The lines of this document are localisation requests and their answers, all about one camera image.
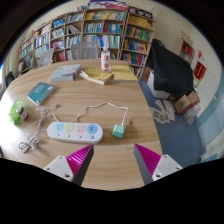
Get small wooden wall shelf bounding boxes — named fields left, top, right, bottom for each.
left=173, top=36, right=196, bottom=64

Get white box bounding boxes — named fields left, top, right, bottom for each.
left=146, top=70, right=172, bottom=100

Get white pastel-socket power strip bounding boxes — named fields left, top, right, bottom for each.
left=46, top=121, right=104, bottom=145

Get grey mesh chair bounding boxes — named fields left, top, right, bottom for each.
left=69, top=41, right=101, bottom=61
left=37, top=48, right=55, bottom=68

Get white bottle with red label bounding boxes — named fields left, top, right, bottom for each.
left=100, top=46, right=112, bottom=73

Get green tape roll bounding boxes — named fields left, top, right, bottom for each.
left=8, top=99, right=26, bottom=125

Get papers on floor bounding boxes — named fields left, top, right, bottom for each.
left=148, top=99, right=177, bottom=125

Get black cloth cover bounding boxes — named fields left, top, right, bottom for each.
left=145, top=38, right=195, bottom=99

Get white power strip cord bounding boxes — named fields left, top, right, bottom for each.
left=18, top=103, right=61, bottom=154

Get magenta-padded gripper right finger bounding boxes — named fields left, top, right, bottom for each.
left=133, top=143, right=184, bottom=186

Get wooden bookshelf unit with books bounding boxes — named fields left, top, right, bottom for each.
left=16, top=0, right=156, bottom=76

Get dark chair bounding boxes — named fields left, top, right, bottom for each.
left=3, top=70, right=16, bottom=88

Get yellow open book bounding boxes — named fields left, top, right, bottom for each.
left=78, top=67, right=114, bottom=86

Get teal book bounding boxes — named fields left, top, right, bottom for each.
left=26, top=81, right=57, bottom=106

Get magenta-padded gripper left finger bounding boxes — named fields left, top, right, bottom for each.
left=43, top=143, right=95, bottom=187

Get grey book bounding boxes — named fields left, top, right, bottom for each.
left=49, top=63, right=82, bottom=83

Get yellow closed book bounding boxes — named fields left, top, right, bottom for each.
left=110, top=63, right=139, bottom=83

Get red hanging decoration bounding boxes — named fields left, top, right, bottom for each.
left=193, top=60, right=208, bottom=81

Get cardboard box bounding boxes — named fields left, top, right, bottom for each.
left=173, top=90, right=201, bottom=115

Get mint green charger block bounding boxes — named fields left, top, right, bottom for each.
left=111, top=123, right=126, bottom=141

